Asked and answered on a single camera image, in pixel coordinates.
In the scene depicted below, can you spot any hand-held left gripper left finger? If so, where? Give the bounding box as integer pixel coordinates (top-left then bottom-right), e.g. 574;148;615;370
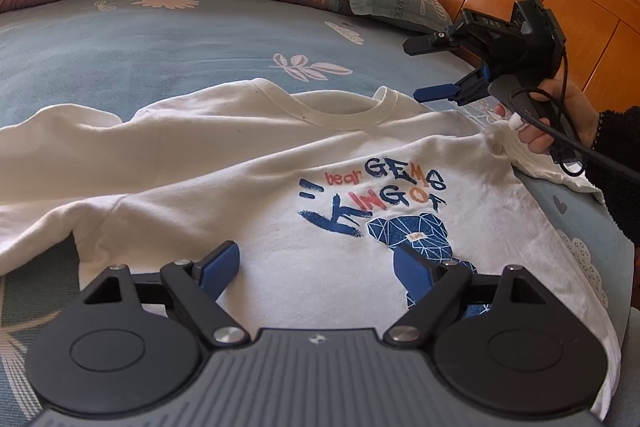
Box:
85;241;251;348

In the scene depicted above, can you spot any person's right hand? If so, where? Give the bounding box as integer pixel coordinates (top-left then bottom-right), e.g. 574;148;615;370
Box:
492;78;601;156

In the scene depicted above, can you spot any blue floral bed sheet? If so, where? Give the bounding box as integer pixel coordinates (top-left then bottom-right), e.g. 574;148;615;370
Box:
0;0;640;427

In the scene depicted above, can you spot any person's right forearm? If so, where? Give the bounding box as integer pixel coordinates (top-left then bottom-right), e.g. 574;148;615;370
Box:
585;107;640;248

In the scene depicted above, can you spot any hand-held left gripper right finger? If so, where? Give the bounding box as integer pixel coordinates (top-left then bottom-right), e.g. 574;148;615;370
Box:
384;241;551;348

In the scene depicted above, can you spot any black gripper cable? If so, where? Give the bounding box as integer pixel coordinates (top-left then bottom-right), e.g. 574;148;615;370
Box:
509;88;640;182

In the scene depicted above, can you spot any white printed sweatshirt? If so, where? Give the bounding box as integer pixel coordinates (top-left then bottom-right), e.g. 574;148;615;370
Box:
0;78;621;413

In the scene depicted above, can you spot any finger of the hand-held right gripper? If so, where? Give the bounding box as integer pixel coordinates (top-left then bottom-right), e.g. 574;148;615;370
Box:
403;26;474;56
413;62;494;106

